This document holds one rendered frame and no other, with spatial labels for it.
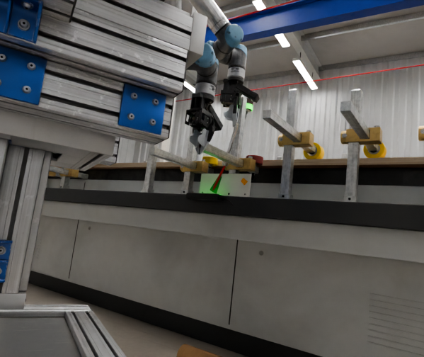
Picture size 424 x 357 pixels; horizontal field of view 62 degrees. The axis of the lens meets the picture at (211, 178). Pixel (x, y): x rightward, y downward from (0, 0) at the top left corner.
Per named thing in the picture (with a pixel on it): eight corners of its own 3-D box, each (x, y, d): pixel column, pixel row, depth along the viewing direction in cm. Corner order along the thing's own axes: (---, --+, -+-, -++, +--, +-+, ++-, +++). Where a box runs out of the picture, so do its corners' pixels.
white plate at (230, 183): (248, 197, 146) (250, 173, 148) (198, 195, 161) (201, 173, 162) (249, 197, 147) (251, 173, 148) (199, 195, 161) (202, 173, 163)
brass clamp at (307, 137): (308, 143, 136) (309, 130, 137) (276, 144, 143) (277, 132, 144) (313, 147, 141) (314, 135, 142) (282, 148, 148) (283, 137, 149)
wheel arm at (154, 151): (153, 156, 141) (155, 146, 142) (148, 156, 143) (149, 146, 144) (213, 176, 177) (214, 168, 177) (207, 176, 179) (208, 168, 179)
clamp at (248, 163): (249, 168, 149) (250, 157, 150) (222, 169, 156) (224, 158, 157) (255, 171, 153) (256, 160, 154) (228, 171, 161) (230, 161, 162)
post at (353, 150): (354, 217, 123) (361, 87, 130) (343, 216, 125) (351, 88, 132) (356, 217, 126) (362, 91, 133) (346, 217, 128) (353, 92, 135)
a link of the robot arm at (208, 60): (179, 61, 116) (185, 76, 127) (213, 63, 115) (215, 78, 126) (182, 39, 117) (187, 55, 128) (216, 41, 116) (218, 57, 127)
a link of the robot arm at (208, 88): (203, 91, 135) (221, 88, 131) (201, 103, 135) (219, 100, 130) (191, 83, 129) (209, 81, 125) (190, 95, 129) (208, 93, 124)
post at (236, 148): (232, 200, 152) (243, 94, 159) (225, 199, 154) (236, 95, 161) (236, 200, 154) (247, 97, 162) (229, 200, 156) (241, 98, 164)
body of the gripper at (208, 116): (183, 125, 126) (187, 93, 128) (197, 132, 133) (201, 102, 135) (200, 123, 122) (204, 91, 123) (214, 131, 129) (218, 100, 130)
